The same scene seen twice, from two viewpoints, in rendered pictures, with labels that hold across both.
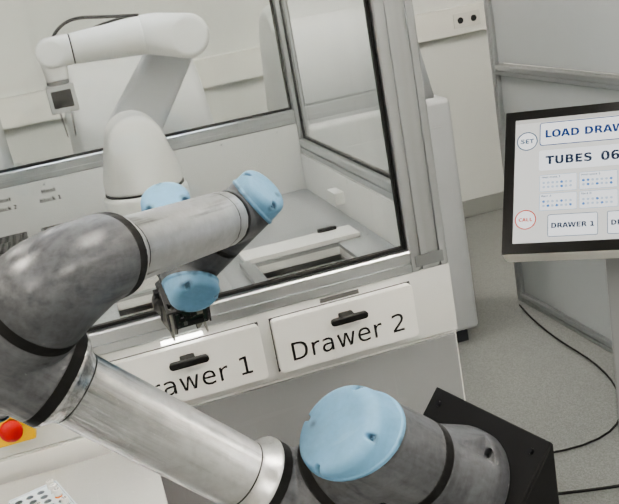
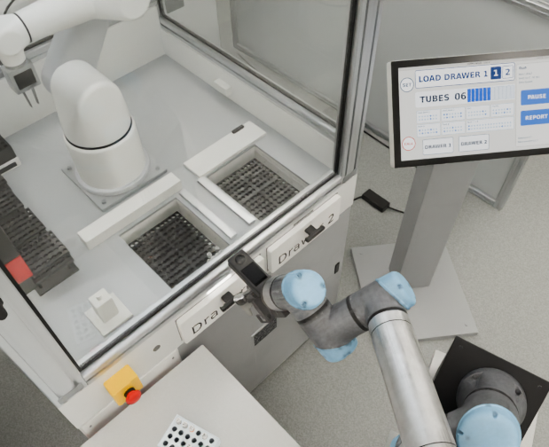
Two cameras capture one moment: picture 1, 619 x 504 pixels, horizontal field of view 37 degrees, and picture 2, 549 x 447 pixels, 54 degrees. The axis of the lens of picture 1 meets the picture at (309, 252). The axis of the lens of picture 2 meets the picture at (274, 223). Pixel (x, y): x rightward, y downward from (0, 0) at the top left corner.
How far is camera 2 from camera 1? 1.19 m
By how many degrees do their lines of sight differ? 42
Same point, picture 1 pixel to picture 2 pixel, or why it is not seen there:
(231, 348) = not seen: hidden behind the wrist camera
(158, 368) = (208, 309)
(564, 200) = (433, 129)
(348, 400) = (493, 426)
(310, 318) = (290, 239)
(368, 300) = (319, 215)
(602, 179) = (455, 113)
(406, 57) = (368, 58)
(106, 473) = (193, 385)
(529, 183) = (410, 117)
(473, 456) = (520, 403)
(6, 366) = not seen: outside the picture
